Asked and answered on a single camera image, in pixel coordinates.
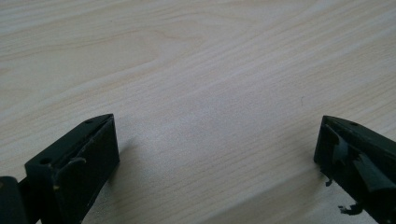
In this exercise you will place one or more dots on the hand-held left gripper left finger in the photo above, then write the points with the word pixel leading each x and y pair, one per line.
pixel 77 168

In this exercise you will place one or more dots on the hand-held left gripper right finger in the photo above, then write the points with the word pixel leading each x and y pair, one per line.
pixel 361 161

